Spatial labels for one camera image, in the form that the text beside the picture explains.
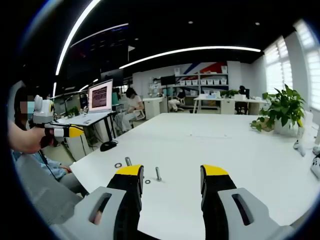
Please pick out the curved ceiling light strip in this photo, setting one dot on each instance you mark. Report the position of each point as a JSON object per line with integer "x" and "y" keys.
{"x": 190, "y": 51}

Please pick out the window with white blinds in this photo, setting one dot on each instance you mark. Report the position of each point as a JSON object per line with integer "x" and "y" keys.
{"x": 280, "y": 67}

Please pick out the row of white storage bins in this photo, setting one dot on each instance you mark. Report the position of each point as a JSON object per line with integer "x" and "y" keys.
{"x": 202, "y": 82}

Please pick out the black and white device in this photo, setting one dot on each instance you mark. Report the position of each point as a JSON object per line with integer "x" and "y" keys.
{"x": 316, "y": 166}

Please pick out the leafy green desk plant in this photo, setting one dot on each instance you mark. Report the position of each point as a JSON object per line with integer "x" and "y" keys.
{"x": 228, "y": 93}

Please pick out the white storage shelving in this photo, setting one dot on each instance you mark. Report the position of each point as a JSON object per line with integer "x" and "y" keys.
{"x": 200, "y": 87}

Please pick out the white cabinet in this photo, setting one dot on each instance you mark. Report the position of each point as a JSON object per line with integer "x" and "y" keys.
{"x": 152, "y": 107}

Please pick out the white cylinder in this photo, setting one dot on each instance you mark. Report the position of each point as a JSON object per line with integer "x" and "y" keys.
{"x": 317, "y": 135}

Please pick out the long white desk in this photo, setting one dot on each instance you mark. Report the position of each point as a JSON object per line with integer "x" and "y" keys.
{"x": 225, "y": 101}

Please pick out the small black monitor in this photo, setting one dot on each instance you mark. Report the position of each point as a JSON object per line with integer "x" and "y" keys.
{"x": 168, "y": 80}

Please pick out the metal threaded stud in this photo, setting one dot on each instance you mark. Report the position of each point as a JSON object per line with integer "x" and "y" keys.
{"x": 128, "y": 161}
{"x": 158, "y": 174}

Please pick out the long ceiling light strip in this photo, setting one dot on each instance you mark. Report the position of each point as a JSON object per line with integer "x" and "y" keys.
{"x": 72, "y": 32}

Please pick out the computer monitor with lit screen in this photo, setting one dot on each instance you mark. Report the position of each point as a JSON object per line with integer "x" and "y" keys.
{"x": 100, "y": 96}

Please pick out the metal washer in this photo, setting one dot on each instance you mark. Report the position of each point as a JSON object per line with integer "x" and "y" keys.
{"x": 115, "y": 165}

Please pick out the potted green plant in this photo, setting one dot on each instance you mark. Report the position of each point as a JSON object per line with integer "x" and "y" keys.
{"x": 282, "y": 107}

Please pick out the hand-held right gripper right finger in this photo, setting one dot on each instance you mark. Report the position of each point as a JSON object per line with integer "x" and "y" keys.
{"x": 225, "y": 215}

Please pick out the white monitor desk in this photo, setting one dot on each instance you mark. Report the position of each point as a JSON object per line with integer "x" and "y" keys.
{"x": 82, "y": 120}

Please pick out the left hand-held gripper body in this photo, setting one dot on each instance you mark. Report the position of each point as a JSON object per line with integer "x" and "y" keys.
{"x": 43, "y": 111}

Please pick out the white and yellow device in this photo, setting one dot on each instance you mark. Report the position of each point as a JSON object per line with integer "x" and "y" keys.
{"x": 299, "y": 147}

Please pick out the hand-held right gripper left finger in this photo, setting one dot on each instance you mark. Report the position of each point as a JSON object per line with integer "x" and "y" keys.
{"x": 100, "y": 215}

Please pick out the black computer mouse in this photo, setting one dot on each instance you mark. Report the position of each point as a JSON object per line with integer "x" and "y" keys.
{"x": 108, "y": 146}

